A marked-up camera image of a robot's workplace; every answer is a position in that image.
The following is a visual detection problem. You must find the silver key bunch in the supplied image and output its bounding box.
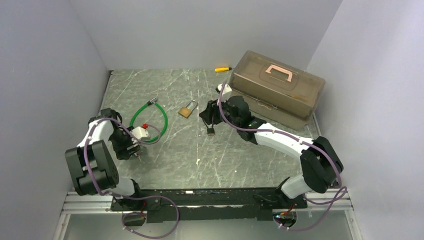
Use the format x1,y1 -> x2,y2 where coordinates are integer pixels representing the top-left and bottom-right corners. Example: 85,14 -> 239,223
134,151 -> 144,163

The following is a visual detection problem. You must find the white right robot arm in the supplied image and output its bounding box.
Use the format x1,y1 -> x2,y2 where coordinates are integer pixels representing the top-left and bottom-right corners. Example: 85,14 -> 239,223
199,96 -> 344,208

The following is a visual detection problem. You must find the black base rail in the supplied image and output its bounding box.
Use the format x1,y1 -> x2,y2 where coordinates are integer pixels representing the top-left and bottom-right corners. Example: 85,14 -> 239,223
110,187 -> 308,223

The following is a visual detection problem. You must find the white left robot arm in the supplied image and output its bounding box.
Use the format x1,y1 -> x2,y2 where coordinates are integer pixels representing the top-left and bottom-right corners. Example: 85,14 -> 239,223
64,108 -> 144,210

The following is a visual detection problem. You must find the translucent brown toolbox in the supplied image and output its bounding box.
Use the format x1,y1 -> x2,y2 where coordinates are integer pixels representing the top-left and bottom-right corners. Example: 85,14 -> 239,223
227,50 -> 326,131

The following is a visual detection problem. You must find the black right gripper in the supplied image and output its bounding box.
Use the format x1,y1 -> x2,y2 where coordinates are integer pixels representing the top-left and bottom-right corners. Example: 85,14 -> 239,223
199,95 -> 241,129

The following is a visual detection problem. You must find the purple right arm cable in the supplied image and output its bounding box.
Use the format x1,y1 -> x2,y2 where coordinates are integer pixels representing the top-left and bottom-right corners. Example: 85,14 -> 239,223
217,81 -> 348,232

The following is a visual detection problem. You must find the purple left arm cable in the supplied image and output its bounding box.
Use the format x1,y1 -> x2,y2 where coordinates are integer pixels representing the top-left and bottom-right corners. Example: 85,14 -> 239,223
82,117 -> 180,240

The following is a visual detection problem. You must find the brass padlock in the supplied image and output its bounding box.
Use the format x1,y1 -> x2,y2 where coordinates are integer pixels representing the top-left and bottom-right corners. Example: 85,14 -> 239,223
178,100 -> 198,119

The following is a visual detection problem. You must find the green cable lock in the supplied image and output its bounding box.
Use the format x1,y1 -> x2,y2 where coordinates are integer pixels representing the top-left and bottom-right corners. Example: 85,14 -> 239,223
129,97 -> 169,145

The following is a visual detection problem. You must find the yellow screwdriver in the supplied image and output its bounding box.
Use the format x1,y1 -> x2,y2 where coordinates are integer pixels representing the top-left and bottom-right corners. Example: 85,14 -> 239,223
214,67 -> 232,73

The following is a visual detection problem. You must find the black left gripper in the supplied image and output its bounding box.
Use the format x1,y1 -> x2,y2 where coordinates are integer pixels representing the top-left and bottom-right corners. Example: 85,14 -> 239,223
108,126 -> 140,160

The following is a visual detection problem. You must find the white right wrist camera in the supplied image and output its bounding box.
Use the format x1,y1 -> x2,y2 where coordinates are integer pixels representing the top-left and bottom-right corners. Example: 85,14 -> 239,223
216,83 -> 232,102

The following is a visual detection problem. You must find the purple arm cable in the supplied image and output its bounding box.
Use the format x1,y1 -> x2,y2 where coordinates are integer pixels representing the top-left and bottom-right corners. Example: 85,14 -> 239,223
217,81 -> 348,232
82,117 -> 180,240

